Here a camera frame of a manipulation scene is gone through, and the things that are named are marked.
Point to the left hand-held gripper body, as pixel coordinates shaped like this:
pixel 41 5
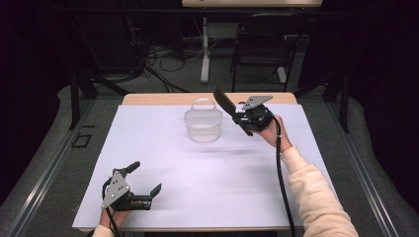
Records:
pixel 115 191

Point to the white desk leg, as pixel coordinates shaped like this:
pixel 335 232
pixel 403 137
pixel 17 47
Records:
pixel 205 49

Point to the white plastic basket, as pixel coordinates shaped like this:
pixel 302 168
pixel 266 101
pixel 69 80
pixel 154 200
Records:
pixel 203 123

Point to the person's left hand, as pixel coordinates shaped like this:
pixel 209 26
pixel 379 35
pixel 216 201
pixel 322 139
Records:
pixel 116 217

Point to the black metal stand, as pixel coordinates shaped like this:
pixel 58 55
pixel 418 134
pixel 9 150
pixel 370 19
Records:
pixel 344 102
pixel 75 98

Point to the black folding chair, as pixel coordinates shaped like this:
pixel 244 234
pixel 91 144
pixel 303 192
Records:
pixel 263 46

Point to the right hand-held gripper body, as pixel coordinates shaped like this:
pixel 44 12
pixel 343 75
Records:
pixel 258 115

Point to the short black tape strip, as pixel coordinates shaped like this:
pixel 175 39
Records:
pixel 88 126

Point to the black spatula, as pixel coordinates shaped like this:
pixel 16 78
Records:
pixel 225 100

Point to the white desk foot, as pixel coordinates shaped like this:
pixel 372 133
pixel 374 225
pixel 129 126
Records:
pixel 281 75

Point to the white table cover sheet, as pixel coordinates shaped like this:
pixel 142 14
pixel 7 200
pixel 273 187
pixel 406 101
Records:
pixel 197 184

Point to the aluminium floor rail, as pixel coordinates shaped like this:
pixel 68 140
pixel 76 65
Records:
pixel 42 179
pixel 364 179

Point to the wooden background desk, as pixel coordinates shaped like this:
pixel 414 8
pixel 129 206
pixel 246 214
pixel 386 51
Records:
pixel 252 3

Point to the person's right hand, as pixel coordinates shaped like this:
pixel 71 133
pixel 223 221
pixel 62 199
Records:
pixel 275 135

